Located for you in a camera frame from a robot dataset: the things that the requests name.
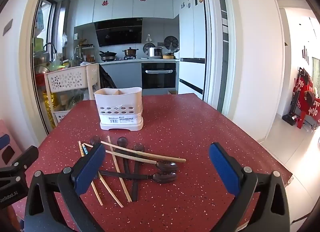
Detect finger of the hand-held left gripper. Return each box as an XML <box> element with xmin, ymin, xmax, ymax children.
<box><xmin>0</xmin><ymin>168</ymin><xmax>23</xmax><ymax>193</ymax></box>
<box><xmin>11</xmin><ymin>145</ymin><xmax>39</xmax><ymax>173</ymax></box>

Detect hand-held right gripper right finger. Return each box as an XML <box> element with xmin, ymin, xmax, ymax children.
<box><xmin>209</xmin><ymin>142</ymin><xmax>291</xmax><ymax>232</ymax></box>

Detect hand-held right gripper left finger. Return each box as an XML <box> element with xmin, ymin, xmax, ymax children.
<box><xmin>24</xmin><ymin>143</ymin><xmax>106</xmax><ymax>232</ymax></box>

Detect dark plastic spoon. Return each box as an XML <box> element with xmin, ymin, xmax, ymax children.
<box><xmin>114</xmin><ymin>148</ymin><xmax>179</xmax><ymax>172</ymax></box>
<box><xmin>117</xmin><ymin>137</ymin><xmax>133</xmax><ymax>181</ymax></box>
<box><xmin>99</xmin><ymin>170</ymin><xmax>178</xmax><ymax>184</ymax></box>
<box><xmin>131</xmin><ymin>143</ymin><xmax>145</xmax><ymax>202</ymax></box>

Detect white plastic utensil holder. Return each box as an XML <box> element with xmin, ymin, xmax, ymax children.
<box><xmin>94</xmin><ymin>87</ymin><xmax>144</xmax><ymax>131</ymax></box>

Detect pink plastic chair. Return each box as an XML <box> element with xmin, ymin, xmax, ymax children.
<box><xmin>0</xmin><ymin>119</ymin><xmax>22</xmax><ymax>165</ymax></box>

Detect gold foil package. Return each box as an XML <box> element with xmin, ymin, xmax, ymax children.
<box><xmin>42</xmin><ymin>91</ymin><xmax>58</xmax><ymax>128</ymax></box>

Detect upright vacuum cleaner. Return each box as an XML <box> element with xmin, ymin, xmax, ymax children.
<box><xmin>282</xmin><ymin>77</ymin><xmax>302</xmax><ymax>125</ymax></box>

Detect beige plastic trolley cart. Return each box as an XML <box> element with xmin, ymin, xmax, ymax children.
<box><xmin>44</xmin><ymin>63</ymin><xmax>101</xmax><ymax>125</ymax></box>

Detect black bag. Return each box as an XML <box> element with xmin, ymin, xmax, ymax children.
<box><xmin>99</xmin><ymin>64</ymin><xmax>117</xmax><ymax>89</ymax></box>

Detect red festive decoration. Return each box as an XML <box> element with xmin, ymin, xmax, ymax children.
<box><xmin>292</xmin><ymin>67</ymin><xmax>320</xmax><ymax>130</ymax></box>

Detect black built-in oven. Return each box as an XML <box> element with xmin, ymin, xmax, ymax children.
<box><xmin>141</xmin><ymin>62</ymin><xmax>177</xmax><ymax>90</ymax></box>

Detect curved kitchen faucet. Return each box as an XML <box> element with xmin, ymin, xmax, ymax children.
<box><xmin>42</xmin><ymin>42</ymin><xmax>58</xmax><ymax>63</ymax></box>

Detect black wok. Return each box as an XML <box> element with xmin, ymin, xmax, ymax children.
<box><xmin>99</xmin><ymin>50</ymin><xmax>118</xmax><ymax>62</ymax></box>

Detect steel pot with lid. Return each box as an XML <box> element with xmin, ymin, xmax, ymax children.
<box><xmin>122</xmin><ymin>48</ymin><xmax>139</xmax><ymax>58</ymax></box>

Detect silver rice cooker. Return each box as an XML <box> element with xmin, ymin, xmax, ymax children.
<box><xmin>147</xmin><ymin>46</ymin><xmax>164</xmax><ymax>60</ymax></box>

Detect round hanging trivet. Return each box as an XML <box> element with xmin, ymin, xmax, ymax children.
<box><xmin>143</xmin><ymin>42</ymin><xmax>156</xmax><ymax>54</ymax></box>
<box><xmin>163</xmin><ymin>35</ymin><xmax>179</xmax><ymax>49</ymax></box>

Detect white refrigerator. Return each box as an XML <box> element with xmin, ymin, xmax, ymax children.
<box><xmin>178</xmin><ymin>0</ymin><xmax>207</xmax><ymax>95</ymax></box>

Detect black range hood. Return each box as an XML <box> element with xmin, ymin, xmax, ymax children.
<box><xmin>94</xmin><ymin>17</ymin><xmax>143</xmax><ymax>47</ymax></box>

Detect white upper kitchen cabinets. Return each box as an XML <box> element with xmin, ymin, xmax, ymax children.
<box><xmin>74</xmin><ymin>0</ymin><xmax>180</xmax><ymax>28</ymax></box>

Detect sliding door frame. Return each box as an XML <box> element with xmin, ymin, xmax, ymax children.
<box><xmin>202</xmin><ymin>0</ymin><xmax>237</xmax><ymax>117</ymax></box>

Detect grey wall plate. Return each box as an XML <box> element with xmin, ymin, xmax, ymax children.
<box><xmin>3</xmin><ymin>19</ymin><xmax>13</xmax><ymax>36</ymax></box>

